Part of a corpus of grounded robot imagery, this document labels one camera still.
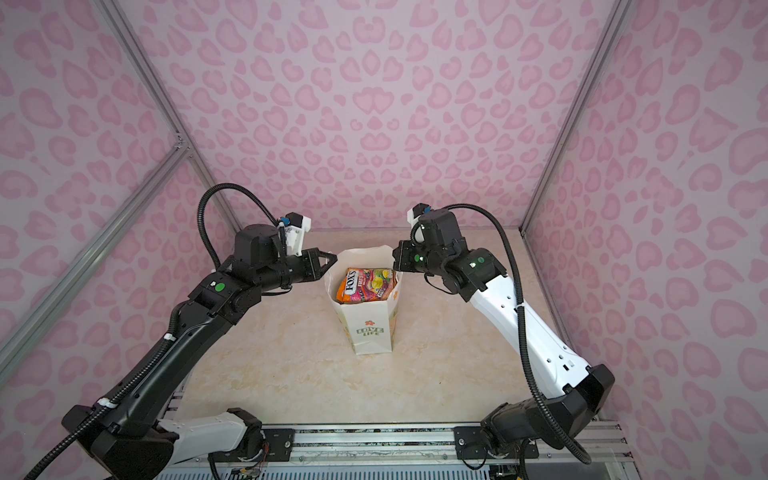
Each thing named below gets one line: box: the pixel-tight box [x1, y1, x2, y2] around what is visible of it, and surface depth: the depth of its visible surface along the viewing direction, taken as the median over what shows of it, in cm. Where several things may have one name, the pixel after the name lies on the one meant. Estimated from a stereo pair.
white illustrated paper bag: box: [325, 245, 403, 355], surface depth 82 cm
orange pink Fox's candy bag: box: [336, 268, 398, 304], surface depth 82 cm
